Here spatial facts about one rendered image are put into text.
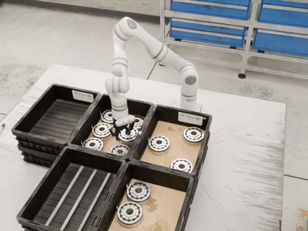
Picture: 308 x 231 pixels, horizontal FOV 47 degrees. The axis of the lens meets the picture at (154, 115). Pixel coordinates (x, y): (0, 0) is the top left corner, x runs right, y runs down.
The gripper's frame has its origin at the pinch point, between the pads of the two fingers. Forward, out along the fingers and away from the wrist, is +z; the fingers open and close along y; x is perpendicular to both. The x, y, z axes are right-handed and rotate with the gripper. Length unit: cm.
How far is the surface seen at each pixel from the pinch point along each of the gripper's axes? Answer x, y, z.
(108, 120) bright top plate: -15.1, 1.6, 1.4
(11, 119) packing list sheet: -59, 47, 17
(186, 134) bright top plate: 11.8, -29.1, 1.5
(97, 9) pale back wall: -300, -86, 79
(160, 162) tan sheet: 19.5, -10.6, 4.4
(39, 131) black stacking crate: -27.1, 35.0, 4.6
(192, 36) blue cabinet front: -142, -130, 51
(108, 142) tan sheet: -3.2, 6.5, 4.4
